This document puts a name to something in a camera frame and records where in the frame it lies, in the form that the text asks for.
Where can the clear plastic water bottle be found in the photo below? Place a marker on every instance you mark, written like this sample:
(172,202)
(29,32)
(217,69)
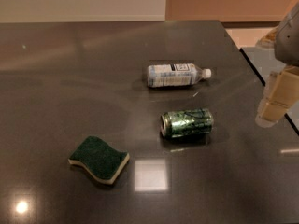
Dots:
(175,75)

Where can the green and yellow sponge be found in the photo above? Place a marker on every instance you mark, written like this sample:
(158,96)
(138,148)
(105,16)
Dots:
(99,159)

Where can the green soda can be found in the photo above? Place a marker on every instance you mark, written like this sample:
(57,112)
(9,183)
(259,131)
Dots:
(184,123)

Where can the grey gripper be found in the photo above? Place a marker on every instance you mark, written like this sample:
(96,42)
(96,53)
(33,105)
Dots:
(288,41)

